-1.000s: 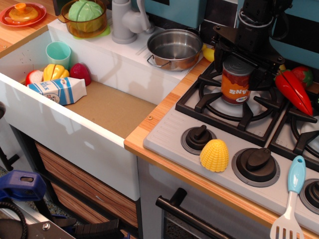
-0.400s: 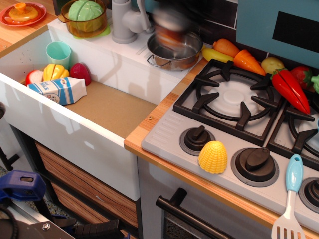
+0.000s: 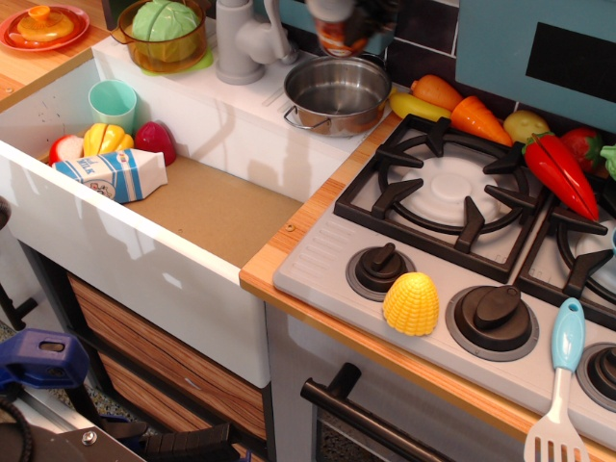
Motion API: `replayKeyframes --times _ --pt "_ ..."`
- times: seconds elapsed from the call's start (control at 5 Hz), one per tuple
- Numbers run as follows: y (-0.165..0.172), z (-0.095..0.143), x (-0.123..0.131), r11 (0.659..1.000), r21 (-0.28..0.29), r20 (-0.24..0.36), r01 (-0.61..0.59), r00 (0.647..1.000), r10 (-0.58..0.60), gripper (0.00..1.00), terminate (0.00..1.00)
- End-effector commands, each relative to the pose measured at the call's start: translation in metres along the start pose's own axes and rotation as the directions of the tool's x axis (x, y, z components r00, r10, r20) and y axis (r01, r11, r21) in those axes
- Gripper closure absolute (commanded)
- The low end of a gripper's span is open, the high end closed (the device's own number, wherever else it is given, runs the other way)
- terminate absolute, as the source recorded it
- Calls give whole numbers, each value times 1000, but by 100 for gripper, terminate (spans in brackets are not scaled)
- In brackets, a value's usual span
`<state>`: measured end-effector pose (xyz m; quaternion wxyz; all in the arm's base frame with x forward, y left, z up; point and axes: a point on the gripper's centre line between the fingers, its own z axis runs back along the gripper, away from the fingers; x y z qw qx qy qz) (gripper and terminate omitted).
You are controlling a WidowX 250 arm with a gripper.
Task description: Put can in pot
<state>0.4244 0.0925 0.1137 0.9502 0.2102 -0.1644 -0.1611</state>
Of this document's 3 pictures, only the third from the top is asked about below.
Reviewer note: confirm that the toy beans can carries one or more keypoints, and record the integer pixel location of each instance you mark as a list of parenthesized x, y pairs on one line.
[(343, 28)]

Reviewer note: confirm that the stainless steel pot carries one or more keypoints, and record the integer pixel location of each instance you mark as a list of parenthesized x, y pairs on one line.
[(336, 97)]

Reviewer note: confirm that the amber transparent toy pot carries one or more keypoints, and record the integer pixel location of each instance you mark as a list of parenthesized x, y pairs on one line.
[(163, 56)]

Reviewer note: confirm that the left stove knob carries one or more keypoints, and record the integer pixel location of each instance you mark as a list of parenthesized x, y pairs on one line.
[(372, 271)]

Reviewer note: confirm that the stove knob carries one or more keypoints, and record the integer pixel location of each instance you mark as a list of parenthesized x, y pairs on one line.
[(372, 271), (596, 374), (493, 323)]

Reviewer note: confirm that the yellow toy corn piece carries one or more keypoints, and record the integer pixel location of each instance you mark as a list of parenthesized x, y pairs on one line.
[(412, 306)]

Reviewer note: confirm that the white toy sink basin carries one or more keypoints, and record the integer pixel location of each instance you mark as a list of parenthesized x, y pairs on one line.
[(175, 257)]

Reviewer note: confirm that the yellow toy banana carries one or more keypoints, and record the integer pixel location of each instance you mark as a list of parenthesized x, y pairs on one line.
[(404, 104)]

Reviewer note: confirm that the left black stove grate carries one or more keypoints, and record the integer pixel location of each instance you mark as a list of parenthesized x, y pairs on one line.
[(461, 198)]

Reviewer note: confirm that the black stove grate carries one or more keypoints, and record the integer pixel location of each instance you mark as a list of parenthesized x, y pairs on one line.
[(571, 256), (461, 198)]

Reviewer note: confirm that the red toy apple half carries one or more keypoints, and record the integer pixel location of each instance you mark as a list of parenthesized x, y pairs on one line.
[(153, 137)]

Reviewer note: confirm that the orange toy carrot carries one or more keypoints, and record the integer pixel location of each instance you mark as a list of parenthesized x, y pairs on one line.
[(435, 90), (473, 117)]

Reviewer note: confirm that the toy milk carton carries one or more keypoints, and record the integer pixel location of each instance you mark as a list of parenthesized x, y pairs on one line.
[(124, 176)]

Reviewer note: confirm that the grey toy faucet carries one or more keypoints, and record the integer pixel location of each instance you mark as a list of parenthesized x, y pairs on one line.
[(247, 44)]

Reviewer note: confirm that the middle stove knob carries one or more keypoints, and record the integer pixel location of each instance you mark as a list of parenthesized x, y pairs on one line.
[(493, 323)]

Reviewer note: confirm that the yellow toy bell pepper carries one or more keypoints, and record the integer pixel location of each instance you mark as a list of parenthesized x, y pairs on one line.
[(102, 138)]

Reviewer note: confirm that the mint green plastic cup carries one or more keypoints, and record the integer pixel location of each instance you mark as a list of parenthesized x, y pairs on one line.
[(113, 102)]

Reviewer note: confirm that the yellow toy potato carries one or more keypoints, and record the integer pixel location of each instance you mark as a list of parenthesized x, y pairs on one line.
[(521, 124)]

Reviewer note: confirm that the red toy chili pepper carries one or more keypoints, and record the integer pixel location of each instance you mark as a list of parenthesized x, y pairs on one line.
[(554, 164)]

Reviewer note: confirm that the red white toy apple slice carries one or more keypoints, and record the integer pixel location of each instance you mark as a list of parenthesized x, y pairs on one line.
[(66, 148)]

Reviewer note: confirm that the green toy cabbage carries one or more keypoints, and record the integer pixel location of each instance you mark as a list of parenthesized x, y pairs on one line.
[(163, 20)]

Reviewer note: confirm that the right black stove grate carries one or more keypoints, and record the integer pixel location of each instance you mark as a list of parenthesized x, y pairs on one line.
[(571, 256)]

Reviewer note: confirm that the red toy strawberry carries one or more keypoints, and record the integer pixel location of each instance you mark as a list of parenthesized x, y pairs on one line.
[(586, 145)]

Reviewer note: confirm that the blue clamp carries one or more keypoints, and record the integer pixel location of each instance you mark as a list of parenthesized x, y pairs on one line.
[(46, 360)]

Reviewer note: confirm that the teal cabinet with window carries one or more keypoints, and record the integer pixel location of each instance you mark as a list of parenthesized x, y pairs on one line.
[(556, 56)]

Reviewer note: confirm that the green toy vegetable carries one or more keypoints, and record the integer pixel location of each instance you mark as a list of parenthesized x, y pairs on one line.
[(608, 153)]

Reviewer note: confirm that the right stove knob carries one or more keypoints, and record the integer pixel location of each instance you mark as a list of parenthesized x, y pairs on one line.
[(596, 374)]

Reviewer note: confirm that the blue white toy spatula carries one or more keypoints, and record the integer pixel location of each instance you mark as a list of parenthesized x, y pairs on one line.
[(553, 437)]

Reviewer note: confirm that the orange plate with lid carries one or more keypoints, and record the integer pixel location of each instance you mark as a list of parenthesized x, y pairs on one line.
[(44, 28)]

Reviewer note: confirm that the black oven door handle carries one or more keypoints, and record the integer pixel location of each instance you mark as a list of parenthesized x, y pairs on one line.
[(333, 399)]

